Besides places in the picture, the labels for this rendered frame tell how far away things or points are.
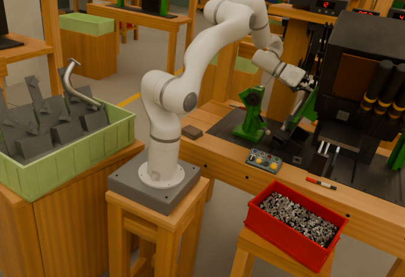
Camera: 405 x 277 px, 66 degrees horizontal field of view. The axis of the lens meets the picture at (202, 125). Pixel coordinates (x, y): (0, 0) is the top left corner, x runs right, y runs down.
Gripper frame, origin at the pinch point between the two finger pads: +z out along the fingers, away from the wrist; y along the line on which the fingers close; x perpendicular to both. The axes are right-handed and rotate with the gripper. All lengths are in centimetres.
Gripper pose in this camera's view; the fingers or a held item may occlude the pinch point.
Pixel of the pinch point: (309, 87)
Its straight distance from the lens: 163.3
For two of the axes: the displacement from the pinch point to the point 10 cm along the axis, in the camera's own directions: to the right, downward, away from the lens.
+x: 1.0, 2.6, 9.6
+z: 8.1, 5.4, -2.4
